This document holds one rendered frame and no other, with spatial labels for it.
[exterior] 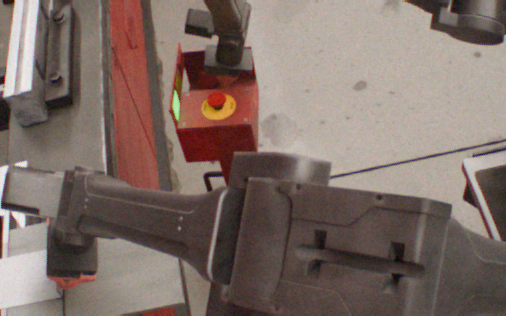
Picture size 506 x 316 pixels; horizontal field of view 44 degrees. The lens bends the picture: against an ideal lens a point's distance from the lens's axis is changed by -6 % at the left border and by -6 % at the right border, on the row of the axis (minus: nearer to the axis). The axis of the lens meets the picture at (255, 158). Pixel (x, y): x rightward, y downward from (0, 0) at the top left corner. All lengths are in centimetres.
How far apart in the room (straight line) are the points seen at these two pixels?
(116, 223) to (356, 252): 28
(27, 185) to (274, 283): 46
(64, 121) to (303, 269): 101
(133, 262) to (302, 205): 60
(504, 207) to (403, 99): 152
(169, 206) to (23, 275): 54
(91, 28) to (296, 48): 125
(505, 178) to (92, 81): 85
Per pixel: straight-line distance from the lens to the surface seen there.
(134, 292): 92
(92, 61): 142
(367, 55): 255
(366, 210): 34
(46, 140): 131
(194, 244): 43
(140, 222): 51
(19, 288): 99
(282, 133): 231
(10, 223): 107
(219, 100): 134
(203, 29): 132
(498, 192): 92
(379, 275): 33
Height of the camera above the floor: 179
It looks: 53 degrees down
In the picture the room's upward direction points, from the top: 12 degrees counter-clockwise
